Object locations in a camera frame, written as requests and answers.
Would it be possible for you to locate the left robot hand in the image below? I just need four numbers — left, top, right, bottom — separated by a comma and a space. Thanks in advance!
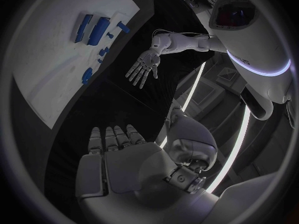
125, 48, 161, 90

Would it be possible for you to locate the thick blue long block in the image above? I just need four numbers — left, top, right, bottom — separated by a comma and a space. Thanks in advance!
86, 16, 111, 46

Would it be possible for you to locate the blue gear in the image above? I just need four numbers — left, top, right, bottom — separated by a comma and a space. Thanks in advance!
81, 67, 94, 85

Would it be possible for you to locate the white task board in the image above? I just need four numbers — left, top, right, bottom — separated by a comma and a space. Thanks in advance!
12, 0, 141, 130

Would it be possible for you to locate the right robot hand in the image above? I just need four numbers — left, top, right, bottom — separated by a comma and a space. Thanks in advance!
75, 105, 219, 224

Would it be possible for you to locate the blue long peg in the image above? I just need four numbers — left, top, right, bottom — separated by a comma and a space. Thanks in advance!
116, 21, 131, 33

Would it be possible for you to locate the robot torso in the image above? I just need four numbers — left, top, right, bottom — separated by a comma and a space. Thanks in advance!
208, 0, 298, 129

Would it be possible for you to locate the thin blue long block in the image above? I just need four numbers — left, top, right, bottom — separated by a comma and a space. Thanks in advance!
74, 14, 94, 43

